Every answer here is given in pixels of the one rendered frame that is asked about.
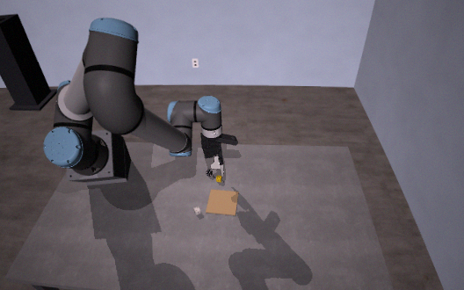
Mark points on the tan square mat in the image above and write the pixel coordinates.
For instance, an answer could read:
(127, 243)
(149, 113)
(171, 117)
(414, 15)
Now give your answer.
(222, 202)

